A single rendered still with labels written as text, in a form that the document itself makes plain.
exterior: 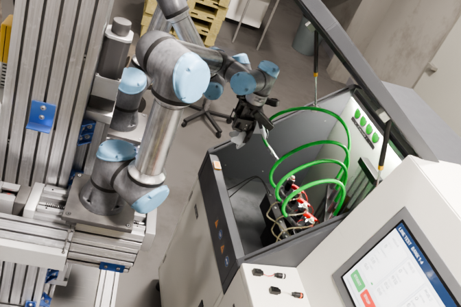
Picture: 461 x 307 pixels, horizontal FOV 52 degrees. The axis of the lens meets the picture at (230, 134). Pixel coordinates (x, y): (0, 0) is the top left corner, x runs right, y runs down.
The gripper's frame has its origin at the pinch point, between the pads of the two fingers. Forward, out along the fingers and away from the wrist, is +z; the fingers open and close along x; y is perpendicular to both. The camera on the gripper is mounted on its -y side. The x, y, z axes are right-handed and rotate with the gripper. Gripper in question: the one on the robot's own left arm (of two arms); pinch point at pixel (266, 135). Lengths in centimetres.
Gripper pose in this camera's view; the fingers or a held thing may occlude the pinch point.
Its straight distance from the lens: 196.5
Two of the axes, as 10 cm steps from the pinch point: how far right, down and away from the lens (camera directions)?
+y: -9.1, 2.4, 3.3
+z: 2.9, 9.5, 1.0
